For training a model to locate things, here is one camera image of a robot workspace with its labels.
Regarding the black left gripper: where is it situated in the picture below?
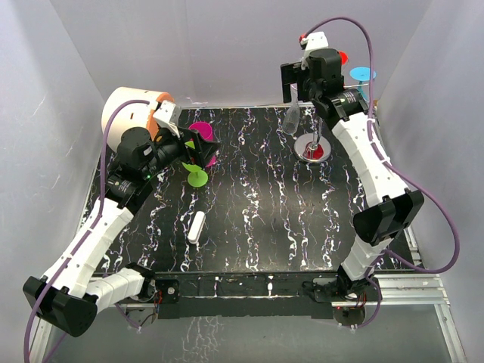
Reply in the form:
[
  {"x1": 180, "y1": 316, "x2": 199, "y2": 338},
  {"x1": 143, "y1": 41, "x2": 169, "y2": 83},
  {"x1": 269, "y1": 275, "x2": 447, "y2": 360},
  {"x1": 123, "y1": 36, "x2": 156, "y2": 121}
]
[{"x1": 141, "y1": 123, "x2": 219, "y2": 179}]

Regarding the pink wine glass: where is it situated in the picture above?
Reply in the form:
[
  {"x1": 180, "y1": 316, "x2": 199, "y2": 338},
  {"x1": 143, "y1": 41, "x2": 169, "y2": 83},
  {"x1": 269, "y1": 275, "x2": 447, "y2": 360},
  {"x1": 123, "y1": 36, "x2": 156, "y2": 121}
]
[{"x1": 188, "y1": 122, "x2": 219, "y2": 169}]

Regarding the green wine glass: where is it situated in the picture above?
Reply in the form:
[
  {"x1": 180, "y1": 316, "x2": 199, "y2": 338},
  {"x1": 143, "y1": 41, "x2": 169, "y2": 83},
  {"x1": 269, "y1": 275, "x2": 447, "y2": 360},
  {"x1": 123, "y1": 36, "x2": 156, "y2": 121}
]
[{"x1": 182, "y1": 163, "x2": 209, "y2": 188}]

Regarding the clear champagne flute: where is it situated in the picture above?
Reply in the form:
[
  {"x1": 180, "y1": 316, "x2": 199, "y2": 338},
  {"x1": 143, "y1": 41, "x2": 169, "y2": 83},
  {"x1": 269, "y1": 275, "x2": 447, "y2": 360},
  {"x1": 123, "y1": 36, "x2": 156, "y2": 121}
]
[{"x1": 281, "y1": 85, "x2": 300, "y2": 135}]

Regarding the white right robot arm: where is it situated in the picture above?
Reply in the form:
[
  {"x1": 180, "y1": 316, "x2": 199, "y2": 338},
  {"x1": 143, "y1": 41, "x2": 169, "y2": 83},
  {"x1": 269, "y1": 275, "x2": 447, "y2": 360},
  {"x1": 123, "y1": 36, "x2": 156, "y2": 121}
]
[{"x1": 280, "y1": 48, "x2": 424, "y2": 300}]

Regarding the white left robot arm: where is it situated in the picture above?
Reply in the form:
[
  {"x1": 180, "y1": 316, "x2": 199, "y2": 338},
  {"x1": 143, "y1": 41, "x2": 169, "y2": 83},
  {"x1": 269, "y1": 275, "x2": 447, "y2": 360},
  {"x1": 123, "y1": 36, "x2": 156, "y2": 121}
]
[{"x1": 23, "y1": 87, "x2": 219, "y2": 337}]

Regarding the red wine glass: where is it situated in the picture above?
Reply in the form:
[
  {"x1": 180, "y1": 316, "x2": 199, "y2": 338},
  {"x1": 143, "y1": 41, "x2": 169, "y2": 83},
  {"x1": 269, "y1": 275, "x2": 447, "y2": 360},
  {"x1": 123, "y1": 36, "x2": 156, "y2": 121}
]
[{"x1": 338, "y1": 51, "x2": 349, "y2": 66}]

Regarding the blue wine glass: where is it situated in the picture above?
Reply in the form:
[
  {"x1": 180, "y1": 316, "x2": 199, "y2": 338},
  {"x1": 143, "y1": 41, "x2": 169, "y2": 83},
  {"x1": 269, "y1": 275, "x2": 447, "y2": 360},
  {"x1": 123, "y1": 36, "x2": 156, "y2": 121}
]
[{"x1": 344, "y1": 67, "x2": 377, "y2": 101}]

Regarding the chrome wine glass rack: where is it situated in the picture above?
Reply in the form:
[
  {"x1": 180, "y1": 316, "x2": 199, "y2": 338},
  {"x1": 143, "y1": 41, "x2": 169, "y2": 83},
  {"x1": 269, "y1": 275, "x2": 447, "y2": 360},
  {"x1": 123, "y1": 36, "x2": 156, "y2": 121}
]
[{"x1": 293, "y1": 116, "x2": 331, "y2": 164}]

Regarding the white orange cylinder drum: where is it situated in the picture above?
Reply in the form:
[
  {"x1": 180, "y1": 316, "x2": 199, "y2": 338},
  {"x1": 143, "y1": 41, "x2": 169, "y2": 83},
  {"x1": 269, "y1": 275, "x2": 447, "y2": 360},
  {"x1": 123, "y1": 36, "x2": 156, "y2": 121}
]
[{"x1": 101, "y1": 87, "x2": 175, "y2": 152}]

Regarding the small white bar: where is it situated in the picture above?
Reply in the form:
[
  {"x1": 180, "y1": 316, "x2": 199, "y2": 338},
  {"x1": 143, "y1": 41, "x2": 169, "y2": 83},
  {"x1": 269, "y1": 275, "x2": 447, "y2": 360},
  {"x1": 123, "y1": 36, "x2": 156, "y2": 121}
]
[{"x1": 188, "y1": 211, "x2": 206, "y2": 244}]

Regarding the black front base bar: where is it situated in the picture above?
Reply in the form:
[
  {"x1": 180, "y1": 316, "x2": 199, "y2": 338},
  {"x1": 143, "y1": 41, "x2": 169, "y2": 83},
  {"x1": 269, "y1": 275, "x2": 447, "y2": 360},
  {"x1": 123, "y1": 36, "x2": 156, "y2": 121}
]
[{"x1": 154, "y1": 271, "x2": 377, "y2": 320}]

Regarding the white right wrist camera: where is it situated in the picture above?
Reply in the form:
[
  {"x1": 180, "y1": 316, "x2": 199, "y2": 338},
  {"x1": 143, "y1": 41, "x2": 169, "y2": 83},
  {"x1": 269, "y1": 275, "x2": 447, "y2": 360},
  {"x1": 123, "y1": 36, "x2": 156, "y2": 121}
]
[{"x1": 299, "y1": 32, "x2": 329, "y2": 70}]

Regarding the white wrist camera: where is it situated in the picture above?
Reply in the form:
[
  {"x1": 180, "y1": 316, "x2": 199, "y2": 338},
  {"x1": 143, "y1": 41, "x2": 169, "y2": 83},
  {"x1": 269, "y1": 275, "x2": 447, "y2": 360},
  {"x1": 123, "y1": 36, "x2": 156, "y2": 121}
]
[
  {"x1": 153, "y1": 101, "x2": 182, "y2": 138},
  {"x1": 299, "y1": 32, "x2": 329, "y2": 70}
]

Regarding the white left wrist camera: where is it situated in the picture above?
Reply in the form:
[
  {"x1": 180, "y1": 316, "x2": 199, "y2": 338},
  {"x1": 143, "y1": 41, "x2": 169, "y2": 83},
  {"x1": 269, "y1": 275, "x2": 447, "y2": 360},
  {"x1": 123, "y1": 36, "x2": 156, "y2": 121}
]
[{"x1": 153, "y1": 101, "x2": 182, "y2": 138}]

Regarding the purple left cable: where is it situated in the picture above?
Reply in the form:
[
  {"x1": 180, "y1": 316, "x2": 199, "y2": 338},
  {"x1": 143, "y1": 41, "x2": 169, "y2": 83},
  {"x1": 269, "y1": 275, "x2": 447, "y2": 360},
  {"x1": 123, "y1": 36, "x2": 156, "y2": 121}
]
[{"x1": 23, "y1": 99, "x2": 152, "y2": 363}]

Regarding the purple cable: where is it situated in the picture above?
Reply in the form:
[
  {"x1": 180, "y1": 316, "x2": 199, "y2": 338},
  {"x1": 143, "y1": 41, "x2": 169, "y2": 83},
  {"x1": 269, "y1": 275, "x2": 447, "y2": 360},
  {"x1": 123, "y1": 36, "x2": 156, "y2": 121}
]
[
  {"x1": 302, "y1": 16, "x2": 461, "y2": 330},
  {"x1": 23, "y1": 99, "x2": 152, "y2": 363}
]

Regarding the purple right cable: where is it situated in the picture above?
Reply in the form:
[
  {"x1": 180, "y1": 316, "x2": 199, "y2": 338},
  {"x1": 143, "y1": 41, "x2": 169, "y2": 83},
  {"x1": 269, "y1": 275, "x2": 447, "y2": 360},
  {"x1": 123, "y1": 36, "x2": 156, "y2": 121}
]
[{"x1": 302, "y1": 16, "x2": 461, "y2": 330}]

